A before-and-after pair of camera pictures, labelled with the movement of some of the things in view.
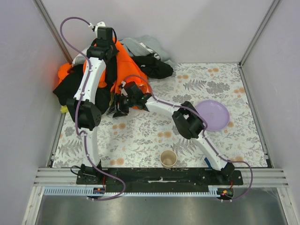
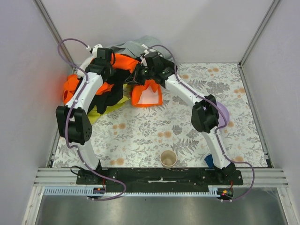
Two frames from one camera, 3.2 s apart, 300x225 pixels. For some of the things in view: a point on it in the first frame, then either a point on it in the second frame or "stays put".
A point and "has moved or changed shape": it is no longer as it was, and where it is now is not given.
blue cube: x=208 y=162 stays put
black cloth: x=68 y=86 has moved or changed shape
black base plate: x=161 y=180 stays put
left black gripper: x=103 y=52 -> x=116 y=78
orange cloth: x=125 y=67 has moved or changed shape
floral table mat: x=136 y=138 stays put
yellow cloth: x=63 y=108 has moved or changed shape
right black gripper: x=122 y=103 -> x=135 y=78
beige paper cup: x=168 y=159 stays put
